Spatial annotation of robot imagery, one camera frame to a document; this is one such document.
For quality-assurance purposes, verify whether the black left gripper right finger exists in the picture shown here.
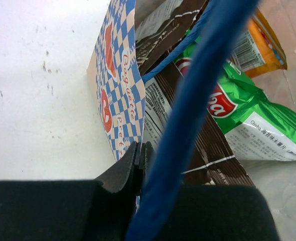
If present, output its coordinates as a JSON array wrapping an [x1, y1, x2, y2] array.
[[136, 141, 282, 241]]

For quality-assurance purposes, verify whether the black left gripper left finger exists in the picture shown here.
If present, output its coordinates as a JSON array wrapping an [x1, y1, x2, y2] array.
[[0, 142, 137, 240]]

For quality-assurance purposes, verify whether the orange chips bag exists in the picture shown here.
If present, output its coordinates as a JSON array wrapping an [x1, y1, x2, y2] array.
[[231, 9, 287, 78]]

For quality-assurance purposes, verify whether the brown chocolate snack bag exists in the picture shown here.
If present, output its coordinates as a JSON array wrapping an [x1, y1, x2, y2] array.
[[135, 0, 205, 75]]

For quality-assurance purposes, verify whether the blue checkered paper bag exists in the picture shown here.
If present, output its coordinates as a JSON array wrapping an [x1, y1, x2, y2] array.
[[87, 1, 257, 240]]

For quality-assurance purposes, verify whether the green Chuba snack bag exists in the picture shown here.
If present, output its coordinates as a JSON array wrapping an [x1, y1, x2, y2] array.
[[174, 30, 296, 162]]

